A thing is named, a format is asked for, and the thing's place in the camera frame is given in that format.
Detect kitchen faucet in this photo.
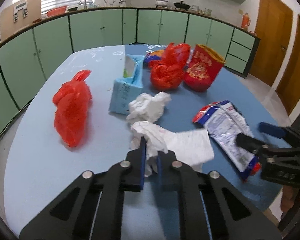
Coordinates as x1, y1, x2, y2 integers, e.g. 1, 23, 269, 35
78, 0, 87, 9

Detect black wok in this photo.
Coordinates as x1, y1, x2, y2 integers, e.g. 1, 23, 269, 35
174, 1, 190, 11

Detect green lower kitchen cabinets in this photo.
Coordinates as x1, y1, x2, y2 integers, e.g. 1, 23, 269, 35
0, 8, 260, 138

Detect right wooden door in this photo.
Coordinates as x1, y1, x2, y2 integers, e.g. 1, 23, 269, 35
276, 15, 300, 114

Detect left wooden door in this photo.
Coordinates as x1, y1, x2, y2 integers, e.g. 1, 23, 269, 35
249, 0, 293, 86

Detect red basin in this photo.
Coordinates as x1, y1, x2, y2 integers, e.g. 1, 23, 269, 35
46, 5, 68, 17

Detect white cooking pot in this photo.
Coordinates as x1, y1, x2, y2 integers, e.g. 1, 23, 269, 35
155, 0, 168, 8

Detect cardboard box on counter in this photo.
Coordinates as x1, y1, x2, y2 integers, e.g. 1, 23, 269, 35
0, 0, 41, 41

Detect wooden door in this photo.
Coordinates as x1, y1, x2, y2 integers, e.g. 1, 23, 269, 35
249, 0, 293, 86
276, 15, 300, 114

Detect red plastic bag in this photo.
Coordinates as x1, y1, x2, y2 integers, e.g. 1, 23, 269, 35
52, 70, 93, 148
149, 43, 191, 91

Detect orange thermos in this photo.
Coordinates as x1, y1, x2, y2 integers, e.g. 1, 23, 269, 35
241, 12, 251, 31

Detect red gold paper bag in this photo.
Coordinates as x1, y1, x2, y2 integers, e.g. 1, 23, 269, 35
184, 44, 225, 92

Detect person's hand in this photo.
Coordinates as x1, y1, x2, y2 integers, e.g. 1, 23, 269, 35
280, 186, 300, 212

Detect white tissue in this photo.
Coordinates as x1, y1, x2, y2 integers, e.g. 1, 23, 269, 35
130, 121, 215, 177
126, 92, 171, 125

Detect light blue carton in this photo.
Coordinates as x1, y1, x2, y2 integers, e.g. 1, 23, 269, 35
109, 54, 145, 115

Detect white blue snack wrapper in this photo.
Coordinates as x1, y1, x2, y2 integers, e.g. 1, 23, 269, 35
192, 100, 261, 181

